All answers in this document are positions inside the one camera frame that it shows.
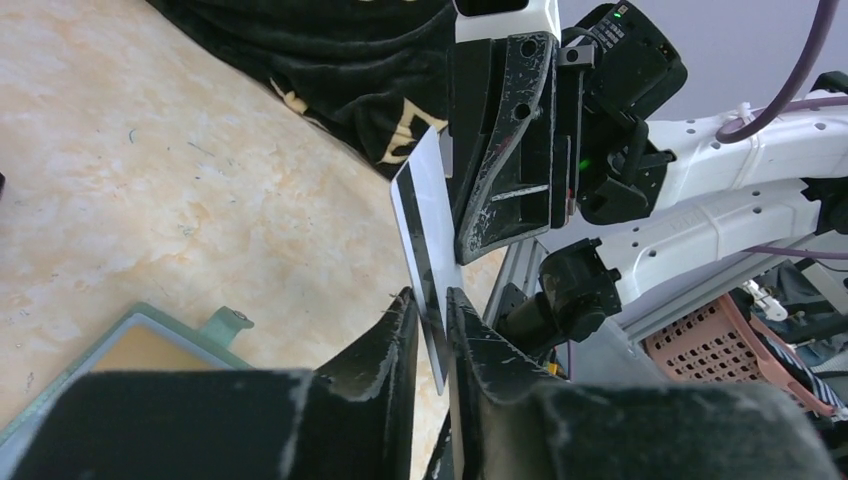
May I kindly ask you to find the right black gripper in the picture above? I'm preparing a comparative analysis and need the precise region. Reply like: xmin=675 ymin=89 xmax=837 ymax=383
xmin=449 ymin=1 xmax=687 ymax=265

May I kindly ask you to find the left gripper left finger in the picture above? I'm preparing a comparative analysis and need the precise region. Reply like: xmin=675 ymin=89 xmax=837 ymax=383
xmin=11 ymin=288 xmax=418 ymax=479

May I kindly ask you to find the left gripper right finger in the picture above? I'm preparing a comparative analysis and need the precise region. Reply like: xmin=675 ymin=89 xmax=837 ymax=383
xmin=446 ymin=287 xmax=840 ymax=479

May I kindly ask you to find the white magnetic stripe card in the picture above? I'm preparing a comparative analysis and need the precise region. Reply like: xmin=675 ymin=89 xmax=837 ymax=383
xmin=390 ymin=127 xmax=463 ymax=395

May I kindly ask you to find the green card holder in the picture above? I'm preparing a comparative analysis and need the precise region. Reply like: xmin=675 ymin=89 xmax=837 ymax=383
xmin=1 ymin=302 xmax=254 ymax=461

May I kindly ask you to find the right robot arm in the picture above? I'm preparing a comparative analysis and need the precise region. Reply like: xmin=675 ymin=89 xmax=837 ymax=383
xmin=450 ymin=1 xmax=847 ymax=349

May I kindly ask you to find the black floral blanket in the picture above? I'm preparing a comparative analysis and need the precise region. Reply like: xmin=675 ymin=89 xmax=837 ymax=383
xmin=154 ymin=1 xmax=456 ymax=179

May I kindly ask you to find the pink perforated basket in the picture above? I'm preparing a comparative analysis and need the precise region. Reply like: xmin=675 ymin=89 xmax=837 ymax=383
xmin=643 ymin=294 xmax=847 ymax=421

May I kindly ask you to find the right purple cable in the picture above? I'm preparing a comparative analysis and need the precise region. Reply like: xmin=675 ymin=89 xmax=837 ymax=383
xmin=715 ymin=0 xmax=848 ymax=261

